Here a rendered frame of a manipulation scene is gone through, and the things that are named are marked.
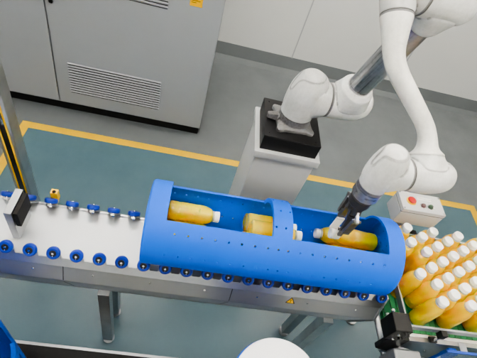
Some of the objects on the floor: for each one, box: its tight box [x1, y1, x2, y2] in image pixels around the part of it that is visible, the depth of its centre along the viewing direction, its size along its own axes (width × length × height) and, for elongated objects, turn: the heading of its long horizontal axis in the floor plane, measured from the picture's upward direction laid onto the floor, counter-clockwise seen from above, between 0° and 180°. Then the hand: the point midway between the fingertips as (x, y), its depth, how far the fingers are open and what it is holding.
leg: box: [291, 317, 334, 349], centre depth 197 cm, size 6×6×63 cm
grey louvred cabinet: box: [0, 0, 226, 134], centre depth 261 cm, size 54×215×145 cm, turn 77°
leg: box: [112, 291, 121, 317], centre depth 191 cm, size 6×6×63 cm
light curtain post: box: [0, 58, 40, 201], centre depth 161 cm, size 6×6×170 cm
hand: (337, 228), depth 140 cm, fingers closed on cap, 4 cm apart
